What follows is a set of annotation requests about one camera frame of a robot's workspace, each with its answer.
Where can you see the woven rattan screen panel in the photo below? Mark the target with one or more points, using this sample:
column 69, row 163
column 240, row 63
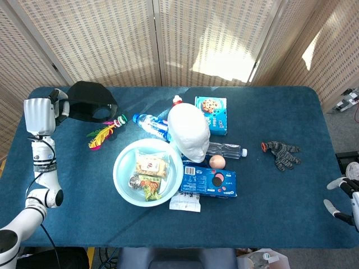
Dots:
column 98, row 42
column 210, row 33
column 16, row 56
column 322, row 42

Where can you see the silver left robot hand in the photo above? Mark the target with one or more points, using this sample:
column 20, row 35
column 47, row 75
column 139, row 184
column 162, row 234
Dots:
column 39, row 115

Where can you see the blue label water bottle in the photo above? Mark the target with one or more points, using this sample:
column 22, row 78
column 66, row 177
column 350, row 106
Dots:
column 148, row 123

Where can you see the light blue plastic bowl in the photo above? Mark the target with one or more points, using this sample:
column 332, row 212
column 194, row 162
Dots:
column 123, row 171

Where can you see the blue Oreo cookie box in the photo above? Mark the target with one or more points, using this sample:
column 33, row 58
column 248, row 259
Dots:
column 204, row 182

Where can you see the white power strip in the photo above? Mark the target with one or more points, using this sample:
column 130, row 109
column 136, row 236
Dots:
column 343, row 105

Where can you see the white sneaker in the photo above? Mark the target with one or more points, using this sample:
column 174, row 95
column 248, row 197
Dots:
column 352, row 170

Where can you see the grey knit work glove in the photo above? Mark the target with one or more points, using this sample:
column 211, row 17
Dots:
column 281, row 155

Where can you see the blue chocolate chip cookie box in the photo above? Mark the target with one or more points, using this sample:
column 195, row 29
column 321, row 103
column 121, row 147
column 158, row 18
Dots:
column 213, row 112

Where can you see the black baseball cap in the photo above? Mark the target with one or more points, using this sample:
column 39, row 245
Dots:
column 84, row 98

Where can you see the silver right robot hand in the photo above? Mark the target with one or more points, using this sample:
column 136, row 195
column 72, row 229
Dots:
column 355, row 204

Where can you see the brown egg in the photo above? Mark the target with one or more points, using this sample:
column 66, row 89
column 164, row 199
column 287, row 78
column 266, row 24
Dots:
column 217, row 162

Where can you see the black floor object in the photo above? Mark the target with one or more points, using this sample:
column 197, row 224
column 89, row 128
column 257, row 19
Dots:
column 73, row 259

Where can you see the white paper receipt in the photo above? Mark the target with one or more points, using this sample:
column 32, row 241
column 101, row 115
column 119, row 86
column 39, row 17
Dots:
column 182, row 203

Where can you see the black floor stand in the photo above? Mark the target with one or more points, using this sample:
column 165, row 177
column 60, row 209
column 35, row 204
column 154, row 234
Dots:
column 347, row 157

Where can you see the clear cracker snack bag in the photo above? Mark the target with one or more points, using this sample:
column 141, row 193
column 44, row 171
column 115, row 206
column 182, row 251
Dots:
column 150, row 166

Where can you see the white foam mannequin head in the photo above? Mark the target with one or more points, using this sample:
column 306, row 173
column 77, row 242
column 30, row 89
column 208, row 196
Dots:
column 188, row 129

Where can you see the clear white cap water bottle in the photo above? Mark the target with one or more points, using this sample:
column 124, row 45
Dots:
column 227, row 150

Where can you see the clear plastic container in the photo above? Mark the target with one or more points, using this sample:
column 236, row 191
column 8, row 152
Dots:
column 266, row 259

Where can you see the blue felt table cover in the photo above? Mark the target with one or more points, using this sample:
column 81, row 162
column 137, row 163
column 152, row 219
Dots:
column 252, row 210

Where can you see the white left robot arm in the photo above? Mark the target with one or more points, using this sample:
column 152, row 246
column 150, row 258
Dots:
column 45, row 173

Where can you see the colourful feather shuttlecock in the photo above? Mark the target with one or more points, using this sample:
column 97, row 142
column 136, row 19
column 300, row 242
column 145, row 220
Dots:
column 102, row 134

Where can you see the steel wool scrubber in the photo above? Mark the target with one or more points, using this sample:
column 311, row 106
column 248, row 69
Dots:
column 134, row 182

